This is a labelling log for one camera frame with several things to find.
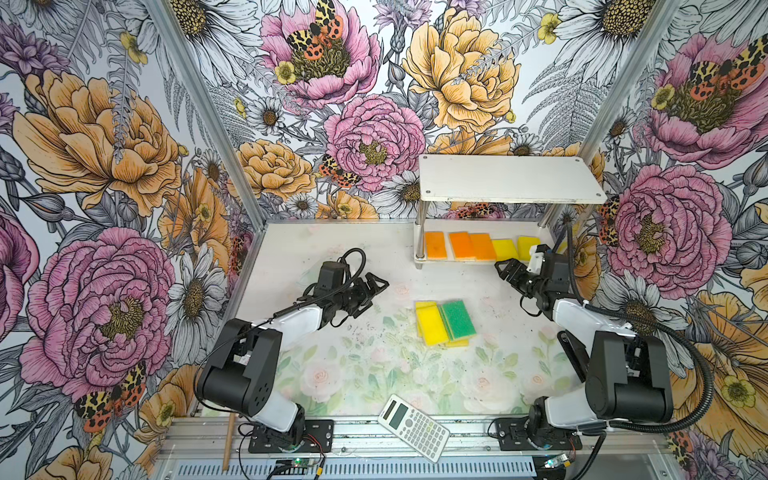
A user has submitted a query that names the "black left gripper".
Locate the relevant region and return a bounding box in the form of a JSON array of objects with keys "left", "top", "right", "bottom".
[{"left": 333, "top": 273, "right": 389, "bottom": 318}]

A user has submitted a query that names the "orange top sponge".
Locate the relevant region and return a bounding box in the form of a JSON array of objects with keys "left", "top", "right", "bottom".
[{"left": 470, "top": 233, "right": 497, "bottom": 262}]

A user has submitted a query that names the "orange sponge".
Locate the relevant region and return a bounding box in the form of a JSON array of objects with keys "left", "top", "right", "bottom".
[
  {"left": 470, "top": 233, "right": 497, "bottom": 262},
  {"left": 424, "top": 231, "right": 448, "bottom": 260},
  {"left": 449, "top": 232, "right": 476, "bottom": 261}
]

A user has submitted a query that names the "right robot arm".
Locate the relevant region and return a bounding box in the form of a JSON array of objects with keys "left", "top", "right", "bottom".
[{"left": 495, "top": 254, "right": 673, "bottom": 433}]

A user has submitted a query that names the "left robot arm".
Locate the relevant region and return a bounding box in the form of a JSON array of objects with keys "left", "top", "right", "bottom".
[{"left": 194, "top": 273, "right": 389, "bottom": 434}]

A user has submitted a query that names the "white two-tier shelf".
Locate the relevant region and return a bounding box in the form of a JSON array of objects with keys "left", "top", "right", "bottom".
[{"left": 413, "top": 154, "right": 607, "bottom": 269}]

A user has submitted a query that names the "yellow top stack sponge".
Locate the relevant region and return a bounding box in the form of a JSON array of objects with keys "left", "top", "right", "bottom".
[{"left": 415, "top": 301, "right": 450, "bottom": 346}]

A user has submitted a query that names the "green scouring sponge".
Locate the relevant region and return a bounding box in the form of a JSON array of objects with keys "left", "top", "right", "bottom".
[{"left": 439, "top": 300, "right": 476, "bottom": 341}]

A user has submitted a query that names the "white scientific calculator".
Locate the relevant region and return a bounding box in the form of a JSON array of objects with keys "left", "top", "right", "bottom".
[{"left": 377, "top": 395, "right": 450, "bottom": 463}]

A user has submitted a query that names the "green circuit board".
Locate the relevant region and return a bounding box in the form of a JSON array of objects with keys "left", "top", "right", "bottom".
[{"left": 272, "top": 458, "right": 325, "bottom": 475}]

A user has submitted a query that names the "wooden stick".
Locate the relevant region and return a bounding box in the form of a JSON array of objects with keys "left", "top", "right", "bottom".
[{"left": 222, "top": 413, "right": 237, "bottom": 472}]

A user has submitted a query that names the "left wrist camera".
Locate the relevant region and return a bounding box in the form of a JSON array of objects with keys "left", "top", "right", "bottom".
[{"left": 313, "top": 261, "right": 349, "bottom": 298}]

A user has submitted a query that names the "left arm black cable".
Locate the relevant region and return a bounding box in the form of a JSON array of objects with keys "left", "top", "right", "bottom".
[{"left": 197, "top": 247, "right": 368, "bottom": 415}]

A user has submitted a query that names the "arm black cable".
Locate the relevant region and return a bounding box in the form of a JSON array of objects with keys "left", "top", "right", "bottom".
[
  {"left": 554, "top": 218, "right": 715, "bottom": 435},
  {"left": 197, "top": 247, "right": 368, "bottom": 415}
]

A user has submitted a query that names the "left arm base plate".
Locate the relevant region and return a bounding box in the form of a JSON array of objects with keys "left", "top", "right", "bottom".
[{"left": 247, "top": 419, "right": 335, "bottom": 454}]

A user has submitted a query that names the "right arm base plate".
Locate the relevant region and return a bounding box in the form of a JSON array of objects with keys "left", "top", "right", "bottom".
[{"left": 488, "top": 417, "right": 583, "bottom": 451}]

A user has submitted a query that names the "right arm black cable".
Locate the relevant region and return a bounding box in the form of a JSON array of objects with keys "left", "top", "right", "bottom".
[{"left": 554, "top": 218, "right": 715, "bottom": 435}]

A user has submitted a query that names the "aluminium front rail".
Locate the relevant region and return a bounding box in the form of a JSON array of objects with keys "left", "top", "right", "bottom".
[{"left": 158, "top": 415, "right": 671, "bottom": 461}]

